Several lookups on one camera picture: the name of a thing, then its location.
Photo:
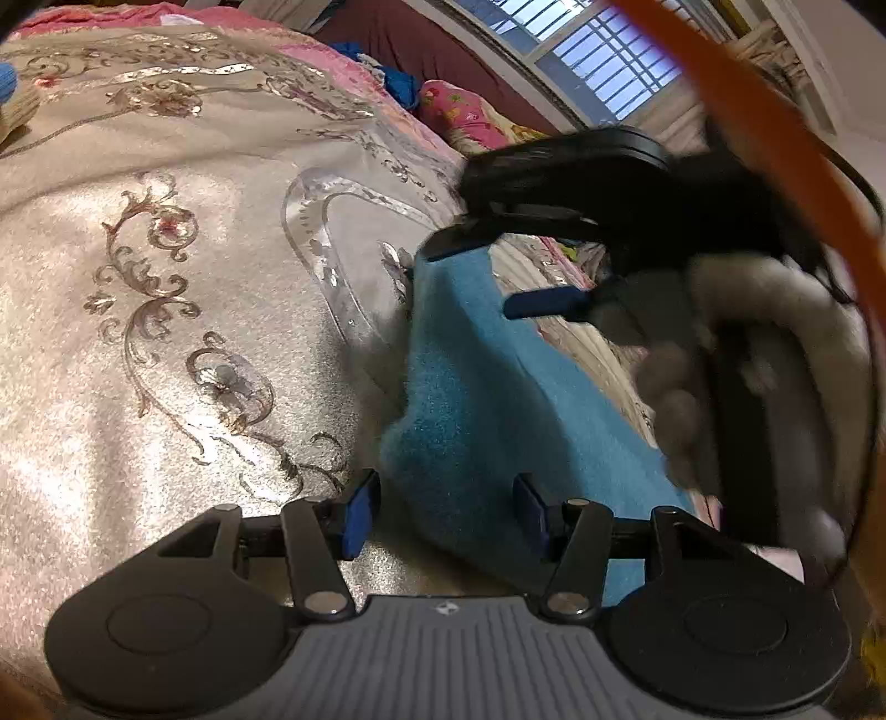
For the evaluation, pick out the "beige curtain right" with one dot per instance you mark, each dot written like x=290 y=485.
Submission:
x=677 y=114

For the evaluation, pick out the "gloved right hand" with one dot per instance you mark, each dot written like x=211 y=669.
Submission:
x=762 y=387

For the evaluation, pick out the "blue clothes pile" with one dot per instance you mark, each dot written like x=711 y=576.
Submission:
x=402 y=86

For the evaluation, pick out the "floral satin bedspread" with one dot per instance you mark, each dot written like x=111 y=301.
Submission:
x=207 y=234

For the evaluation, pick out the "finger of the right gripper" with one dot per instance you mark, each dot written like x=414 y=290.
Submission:
x=568 y=302
x=476 y=233

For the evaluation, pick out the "teal knit sweater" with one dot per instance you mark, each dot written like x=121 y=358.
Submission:
x=487 y=399

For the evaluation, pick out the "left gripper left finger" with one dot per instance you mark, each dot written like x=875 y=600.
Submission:
x=320 y=535

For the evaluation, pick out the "window with bars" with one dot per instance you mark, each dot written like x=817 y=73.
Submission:
x=587 y=52

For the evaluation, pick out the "maroon sofa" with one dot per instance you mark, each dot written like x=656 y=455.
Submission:
x=402 y=38

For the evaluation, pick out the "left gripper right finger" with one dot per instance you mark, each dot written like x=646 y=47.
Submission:
x=572 y=539

